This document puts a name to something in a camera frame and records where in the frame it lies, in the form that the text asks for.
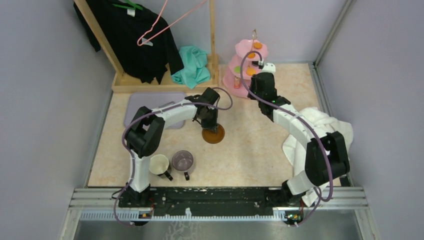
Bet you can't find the orange waffle round cookie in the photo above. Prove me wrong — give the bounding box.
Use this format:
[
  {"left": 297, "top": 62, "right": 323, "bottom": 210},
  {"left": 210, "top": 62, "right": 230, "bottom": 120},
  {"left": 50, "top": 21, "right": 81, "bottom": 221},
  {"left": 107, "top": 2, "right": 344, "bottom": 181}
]
[{"left": 246, "top": 67, "right": 257, "bottom": 76}]

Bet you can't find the brown saucer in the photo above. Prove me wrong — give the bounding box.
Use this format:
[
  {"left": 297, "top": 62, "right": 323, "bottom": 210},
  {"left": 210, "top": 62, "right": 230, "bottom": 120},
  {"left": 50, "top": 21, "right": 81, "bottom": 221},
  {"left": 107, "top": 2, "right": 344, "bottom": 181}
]
[{"left": 202, "top": 124, "right": 225, "bottom": 144}]

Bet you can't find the red striped cake piece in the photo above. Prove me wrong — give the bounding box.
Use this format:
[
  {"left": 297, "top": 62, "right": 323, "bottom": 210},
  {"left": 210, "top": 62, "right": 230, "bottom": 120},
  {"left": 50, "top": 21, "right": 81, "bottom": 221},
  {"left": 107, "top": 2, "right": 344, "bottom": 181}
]
[{"left": 233, "top": 76, "right": 241, "bottom": 89}]

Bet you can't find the green round cookie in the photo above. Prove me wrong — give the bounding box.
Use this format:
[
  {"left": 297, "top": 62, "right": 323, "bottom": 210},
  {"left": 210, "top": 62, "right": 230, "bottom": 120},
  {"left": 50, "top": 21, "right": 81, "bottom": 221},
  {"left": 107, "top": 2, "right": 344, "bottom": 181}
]
[{"left": 233, "top": 65, "right": 241, "bottom": 74}]

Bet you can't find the small orange round cookie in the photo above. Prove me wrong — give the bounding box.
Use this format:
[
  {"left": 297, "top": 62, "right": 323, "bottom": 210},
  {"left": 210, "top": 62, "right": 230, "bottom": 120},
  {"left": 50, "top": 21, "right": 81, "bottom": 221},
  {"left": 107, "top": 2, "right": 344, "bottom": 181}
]
[{"left": 247, "top": 52, "right": 256, "bottom": 59}]

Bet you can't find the orange swirl cookie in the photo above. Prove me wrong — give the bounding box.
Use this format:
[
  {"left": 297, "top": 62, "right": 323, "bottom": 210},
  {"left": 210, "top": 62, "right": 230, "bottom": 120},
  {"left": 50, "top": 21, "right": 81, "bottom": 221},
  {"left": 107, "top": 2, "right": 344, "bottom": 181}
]
[{"left": 253, "top": 42, "right": 263, "bottom": 50}]

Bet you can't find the purple mug black handle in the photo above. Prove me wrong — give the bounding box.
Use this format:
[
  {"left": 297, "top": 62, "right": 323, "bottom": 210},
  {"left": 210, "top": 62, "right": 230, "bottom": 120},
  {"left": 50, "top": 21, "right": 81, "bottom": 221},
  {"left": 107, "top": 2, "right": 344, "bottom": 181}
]
[{"left": 171, "top": 150, "right": 195, "bottom": 181}]

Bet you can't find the cream mug black handle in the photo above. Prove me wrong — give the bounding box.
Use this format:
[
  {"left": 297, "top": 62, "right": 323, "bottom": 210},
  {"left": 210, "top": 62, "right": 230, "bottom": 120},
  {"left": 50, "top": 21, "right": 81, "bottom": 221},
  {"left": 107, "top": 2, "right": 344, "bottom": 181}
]
[{"left": 149, "top": 154, "right": 174, "bottom": 182}]

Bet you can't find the lavender serving tray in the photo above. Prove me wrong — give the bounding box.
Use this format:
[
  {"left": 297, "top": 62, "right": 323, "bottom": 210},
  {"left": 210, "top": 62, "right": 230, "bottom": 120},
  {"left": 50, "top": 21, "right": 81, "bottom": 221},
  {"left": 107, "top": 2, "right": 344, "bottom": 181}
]
[{"left": 123, "top": 91, "right": 187, "bottom": 127}]

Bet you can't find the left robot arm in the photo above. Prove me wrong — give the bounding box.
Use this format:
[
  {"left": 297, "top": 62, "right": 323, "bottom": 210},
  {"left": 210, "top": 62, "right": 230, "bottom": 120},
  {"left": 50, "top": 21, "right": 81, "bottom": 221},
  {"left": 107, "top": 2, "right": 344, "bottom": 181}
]
[{"left": 114, "top": 87, "right": 225, "bottom": 208}]

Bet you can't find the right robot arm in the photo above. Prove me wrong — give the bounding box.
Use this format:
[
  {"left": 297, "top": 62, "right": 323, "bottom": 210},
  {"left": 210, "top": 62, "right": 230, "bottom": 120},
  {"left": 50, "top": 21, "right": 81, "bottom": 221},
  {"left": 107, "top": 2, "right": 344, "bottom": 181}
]
[{"left": 248, "top": 61, "right": 354, "bottom": 207}]

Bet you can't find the pink three-tier cake stand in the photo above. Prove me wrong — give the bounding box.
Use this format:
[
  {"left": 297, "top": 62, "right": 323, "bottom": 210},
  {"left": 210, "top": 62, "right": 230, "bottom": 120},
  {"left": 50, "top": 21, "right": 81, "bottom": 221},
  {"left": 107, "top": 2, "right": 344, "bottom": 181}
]
[{"left": 222, "top": 29, "right": 269, "bottom": 98}]

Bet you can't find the teal cloth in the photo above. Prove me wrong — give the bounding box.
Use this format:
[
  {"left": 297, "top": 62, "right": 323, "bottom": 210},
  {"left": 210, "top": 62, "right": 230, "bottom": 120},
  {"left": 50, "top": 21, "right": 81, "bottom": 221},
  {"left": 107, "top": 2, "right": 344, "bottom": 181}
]
[{"left": 171, "top": 45, "right": 211, "bottom": 89}]

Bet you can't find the white towel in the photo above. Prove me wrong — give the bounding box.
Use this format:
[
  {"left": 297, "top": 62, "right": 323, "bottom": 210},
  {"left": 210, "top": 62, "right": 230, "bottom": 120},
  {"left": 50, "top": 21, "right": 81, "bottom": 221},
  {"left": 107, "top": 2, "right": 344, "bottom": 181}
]
[{"left": 273, "top": 104, "right": 353, "bottom": 207}]

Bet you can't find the pink clothes hanger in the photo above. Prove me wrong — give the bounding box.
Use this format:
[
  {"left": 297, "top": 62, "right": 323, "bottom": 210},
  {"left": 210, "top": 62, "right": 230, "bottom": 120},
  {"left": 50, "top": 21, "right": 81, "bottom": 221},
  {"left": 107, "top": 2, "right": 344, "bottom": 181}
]
[{"left": 136, "top": 0, "right": 209, "bottom": 47}]

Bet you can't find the black t-shirt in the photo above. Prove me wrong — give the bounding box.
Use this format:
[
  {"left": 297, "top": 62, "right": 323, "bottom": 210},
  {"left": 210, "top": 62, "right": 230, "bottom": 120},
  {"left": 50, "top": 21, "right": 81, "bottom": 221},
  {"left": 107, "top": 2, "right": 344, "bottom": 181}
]
[{"left": 87, "top": 0, "right": 184, "bottom": 84}]

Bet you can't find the green clothes hanger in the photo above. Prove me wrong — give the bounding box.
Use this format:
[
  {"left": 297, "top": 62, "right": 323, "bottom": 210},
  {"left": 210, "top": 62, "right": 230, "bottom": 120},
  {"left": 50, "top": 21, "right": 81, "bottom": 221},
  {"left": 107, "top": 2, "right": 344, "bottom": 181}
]
[{"left": 112, "top": 0, "right": 144, "bottom": 11}]

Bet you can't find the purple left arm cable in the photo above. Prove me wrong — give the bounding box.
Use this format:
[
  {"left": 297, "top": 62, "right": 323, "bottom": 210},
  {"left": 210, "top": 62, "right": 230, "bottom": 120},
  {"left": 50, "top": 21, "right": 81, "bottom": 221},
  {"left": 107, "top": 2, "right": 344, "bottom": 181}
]
[{"left": 113, "top": 87, "right": 234, "bottom": 229}]

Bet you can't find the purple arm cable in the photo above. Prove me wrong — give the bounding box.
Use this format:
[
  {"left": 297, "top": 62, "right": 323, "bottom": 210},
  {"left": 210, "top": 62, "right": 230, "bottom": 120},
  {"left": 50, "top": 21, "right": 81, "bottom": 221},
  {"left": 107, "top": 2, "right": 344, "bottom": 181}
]
[
  {"left": 239, "top": 50, "right": 334, "bottom": 228},
  {"left": 113, "top": 87, "right": 234, "bottom": 229}
]

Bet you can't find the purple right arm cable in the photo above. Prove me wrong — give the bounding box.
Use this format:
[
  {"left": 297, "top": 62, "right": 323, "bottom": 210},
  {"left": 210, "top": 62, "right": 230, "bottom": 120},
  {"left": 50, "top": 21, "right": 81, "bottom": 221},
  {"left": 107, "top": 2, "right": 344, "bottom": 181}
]
[{"left": 239, "top": 50, "right": 334, "bottom": 228}]

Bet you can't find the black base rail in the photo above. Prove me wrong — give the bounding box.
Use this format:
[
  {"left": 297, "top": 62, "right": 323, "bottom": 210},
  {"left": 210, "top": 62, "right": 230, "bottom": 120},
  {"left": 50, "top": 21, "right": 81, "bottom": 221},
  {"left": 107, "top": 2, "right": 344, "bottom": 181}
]
[{"left": 117, "top": 187, "right": 301, "bottom": 217}]

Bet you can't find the wooden clothes rack frame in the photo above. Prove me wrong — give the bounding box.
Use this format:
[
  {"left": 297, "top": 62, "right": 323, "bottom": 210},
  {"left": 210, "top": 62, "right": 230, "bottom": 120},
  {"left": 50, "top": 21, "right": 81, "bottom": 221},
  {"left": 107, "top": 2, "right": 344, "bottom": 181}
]
[{"left": 74, "top": 0, "right": 220, "bottom": 93}]

